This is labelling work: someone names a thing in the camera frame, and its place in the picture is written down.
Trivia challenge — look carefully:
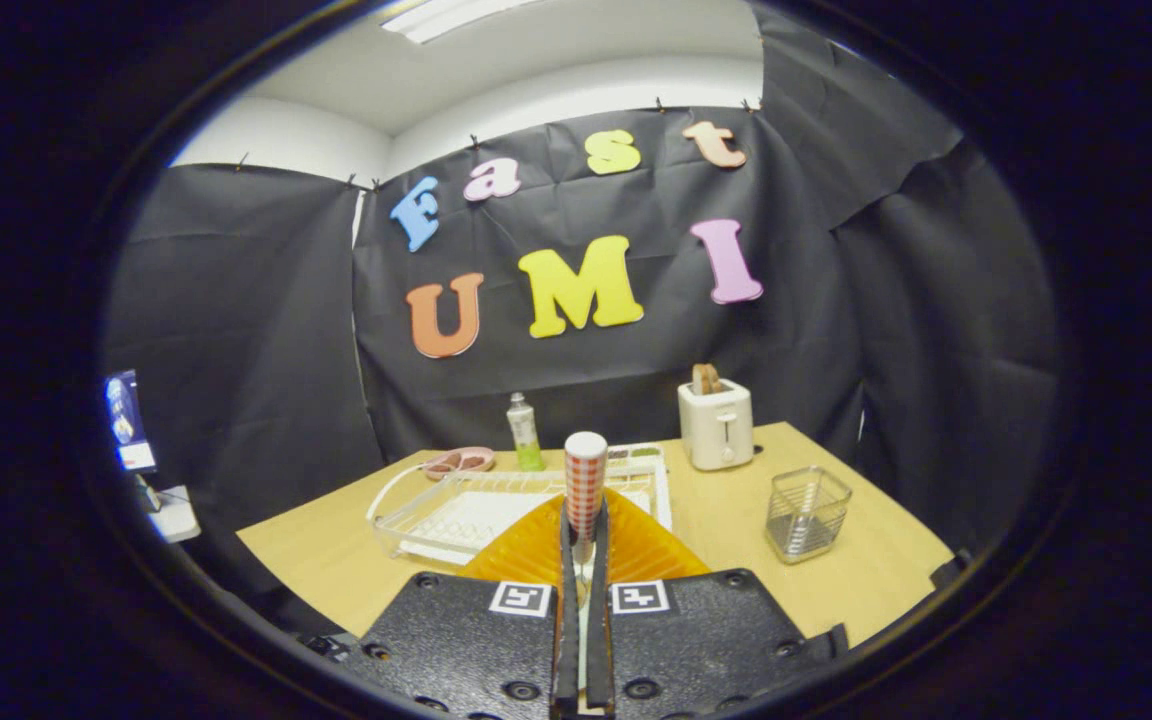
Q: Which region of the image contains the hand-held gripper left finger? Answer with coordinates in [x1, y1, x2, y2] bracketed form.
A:
[351, 490, 583, 720]

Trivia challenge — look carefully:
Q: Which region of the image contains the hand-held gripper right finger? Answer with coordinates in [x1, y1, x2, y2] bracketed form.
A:
[586, 488, 850, 720]

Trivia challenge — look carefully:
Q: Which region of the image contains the white dish rack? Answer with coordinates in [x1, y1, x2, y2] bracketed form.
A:
[366, 442, 675, 567]

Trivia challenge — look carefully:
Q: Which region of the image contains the red checked handle spoon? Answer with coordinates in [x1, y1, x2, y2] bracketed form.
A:
[563, 431, 610, 563]

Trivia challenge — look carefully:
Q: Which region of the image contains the metal wire basket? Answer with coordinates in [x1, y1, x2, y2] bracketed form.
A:
[765, 466, 854, 567]

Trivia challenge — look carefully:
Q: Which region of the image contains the pink dish with food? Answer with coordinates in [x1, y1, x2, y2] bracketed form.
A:
[422, 446, 498, 482]

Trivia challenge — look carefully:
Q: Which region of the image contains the white divided food tray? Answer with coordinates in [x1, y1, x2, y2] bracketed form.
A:
[606, 444, 667, 472]

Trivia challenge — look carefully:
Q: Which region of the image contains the green clear bottle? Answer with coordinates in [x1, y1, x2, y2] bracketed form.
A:
[506, 392, 548, 474]

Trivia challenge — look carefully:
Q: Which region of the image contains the white toaster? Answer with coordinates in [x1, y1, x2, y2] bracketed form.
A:
[677, 378, 756, 473]

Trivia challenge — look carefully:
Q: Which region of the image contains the black chair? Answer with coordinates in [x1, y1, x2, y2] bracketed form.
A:
[933, 548, 975, 593]

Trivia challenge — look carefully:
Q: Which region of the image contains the small white box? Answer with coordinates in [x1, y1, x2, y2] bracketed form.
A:
[140, 484, 203, 545]

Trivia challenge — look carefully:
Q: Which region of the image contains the computer monitor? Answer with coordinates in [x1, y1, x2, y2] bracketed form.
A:
[103, 369, 160, 474]

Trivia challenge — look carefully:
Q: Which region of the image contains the ceiling light panel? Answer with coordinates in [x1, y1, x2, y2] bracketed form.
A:
[380, 0, 542, 45]

